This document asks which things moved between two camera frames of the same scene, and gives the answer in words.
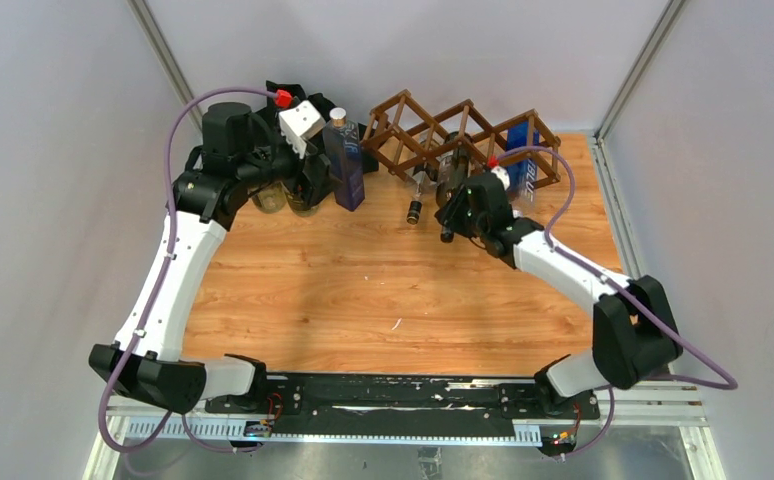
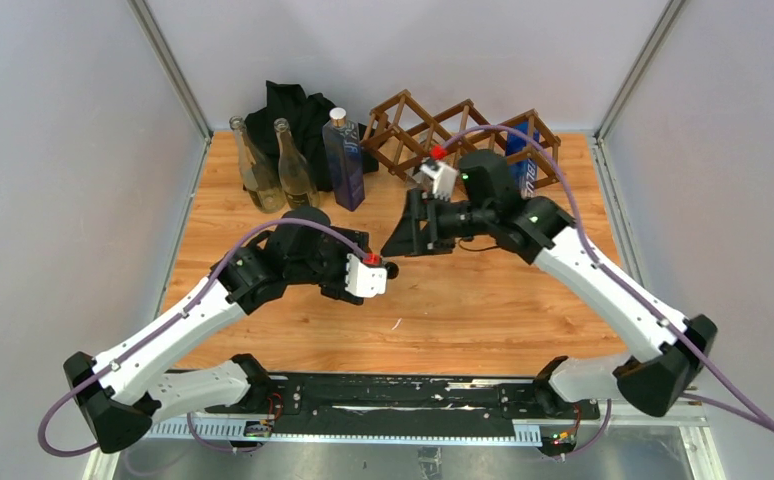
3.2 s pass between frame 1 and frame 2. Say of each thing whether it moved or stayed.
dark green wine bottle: moved
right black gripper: moved
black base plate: stayed
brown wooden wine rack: stayed
